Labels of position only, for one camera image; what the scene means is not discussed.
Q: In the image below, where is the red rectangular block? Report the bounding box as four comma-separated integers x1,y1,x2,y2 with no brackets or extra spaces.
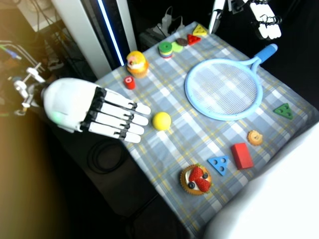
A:
230,142,255,170

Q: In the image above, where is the toy cupcake with orange fruit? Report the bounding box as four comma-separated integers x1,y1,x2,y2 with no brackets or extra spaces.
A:
126,50,150,79

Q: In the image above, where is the white robot body shell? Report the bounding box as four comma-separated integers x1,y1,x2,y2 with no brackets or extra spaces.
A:
203,119,319,239

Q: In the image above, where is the light blue toy racket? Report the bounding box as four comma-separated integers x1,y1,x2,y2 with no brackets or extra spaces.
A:
184,43,279,122

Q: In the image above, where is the blue triangle block with holes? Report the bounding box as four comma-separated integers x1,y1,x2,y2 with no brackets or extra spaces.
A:
207,155,230,177

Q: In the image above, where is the green and blue cable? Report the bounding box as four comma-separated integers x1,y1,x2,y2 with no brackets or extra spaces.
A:
0,41,23,60

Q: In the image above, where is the grey power strip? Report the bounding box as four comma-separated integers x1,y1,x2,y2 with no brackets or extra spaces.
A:
138,24,172,49

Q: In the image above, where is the white equipment box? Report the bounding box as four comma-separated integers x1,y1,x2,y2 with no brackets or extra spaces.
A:
17,0,63,33

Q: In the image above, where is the red cylinder block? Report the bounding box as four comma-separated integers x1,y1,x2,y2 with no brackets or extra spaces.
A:
123,76,137,90

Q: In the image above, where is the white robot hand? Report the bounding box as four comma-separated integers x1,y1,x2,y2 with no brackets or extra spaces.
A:
41,77,152,144
208,0,282,40

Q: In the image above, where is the toy tart with strawberries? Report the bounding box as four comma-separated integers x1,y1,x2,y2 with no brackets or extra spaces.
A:
180,163,212,196

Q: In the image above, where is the black coiled cable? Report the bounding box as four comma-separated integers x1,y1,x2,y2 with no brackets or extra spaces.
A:
87,139,125,175

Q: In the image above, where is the light green toy cookie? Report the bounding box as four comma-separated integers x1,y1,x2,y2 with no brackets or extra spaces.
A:
171,41,184,53

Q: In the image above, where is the blue plaid tablecloth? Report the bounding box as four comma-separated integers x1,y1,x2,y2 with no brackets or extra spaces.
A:
96,21,319,239

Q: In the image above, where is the white power adapter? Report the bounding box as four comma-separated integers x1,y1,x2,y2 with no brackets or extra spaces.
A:
159,6,186,35

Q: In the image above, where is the red triangle block with holes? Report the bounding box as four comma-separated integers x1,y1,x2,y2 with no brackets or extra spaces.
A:
186,33,202,46

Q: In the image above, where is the yellow triangle block with hole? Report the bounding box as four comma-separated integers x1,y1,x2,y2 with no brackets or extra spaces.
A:
192,24,209,37

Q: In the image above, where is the yellow foam ball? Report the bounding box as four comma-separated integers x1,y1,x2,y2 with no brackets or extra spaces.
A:
152,112,172,131

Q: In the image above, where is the green triangle block with holes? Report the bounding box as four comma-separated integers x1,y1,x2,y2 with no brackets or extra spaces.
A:
273,103,294,119

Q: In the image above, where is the coloured ring stack green top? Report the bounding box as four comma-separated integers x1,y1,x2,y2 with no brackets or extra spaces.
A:
158,41,173,59

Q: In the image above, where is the white column with blue light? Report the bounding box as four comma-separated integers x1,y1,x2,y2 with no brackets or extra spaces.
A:
51,0,138,79

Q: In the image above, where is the tan toy biscuit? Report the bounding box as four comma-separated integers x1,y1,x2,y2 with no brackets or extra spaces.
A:
247,129,264,146

